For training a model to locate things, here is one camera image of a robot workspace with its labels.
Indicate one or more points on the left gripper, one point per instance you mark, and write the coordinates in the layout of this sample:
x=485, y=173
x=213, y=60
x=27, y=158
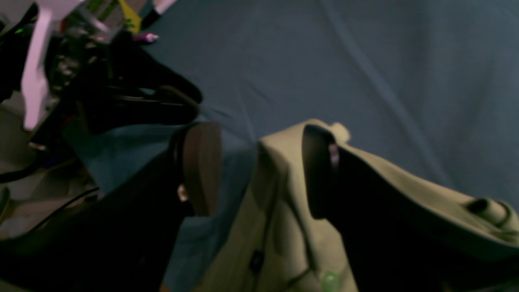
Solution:
x=71, y=63

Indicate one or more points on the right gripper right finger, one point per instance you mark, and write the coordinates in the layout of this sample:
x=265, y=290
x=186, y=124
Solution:
x=402, y=233

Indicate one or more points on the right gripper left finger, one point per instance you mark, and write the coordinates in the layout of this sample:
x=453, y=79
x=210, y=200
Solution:
x=123, y=242

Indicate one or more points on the light green T-shirt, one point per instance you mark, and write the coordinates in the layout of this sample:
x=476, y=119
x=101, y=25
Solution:
x=275, y=243

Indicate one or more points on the purple glue tube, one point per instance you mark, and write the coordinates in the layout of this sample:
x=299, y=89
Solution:
x=146, y=38

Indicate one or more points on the white black marker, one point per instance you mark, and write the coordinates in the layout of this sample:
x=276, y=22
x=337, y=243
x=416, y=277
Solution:
x=159, y=7

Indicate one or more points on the green cardboard box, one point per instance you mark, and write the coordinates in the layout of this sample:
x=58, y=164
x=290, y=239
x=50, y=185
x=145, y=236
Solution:
x=115, y=13

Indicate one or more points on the blue table cloth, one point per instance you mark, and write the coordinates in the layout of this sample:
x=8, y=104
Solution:
x=430, y=85

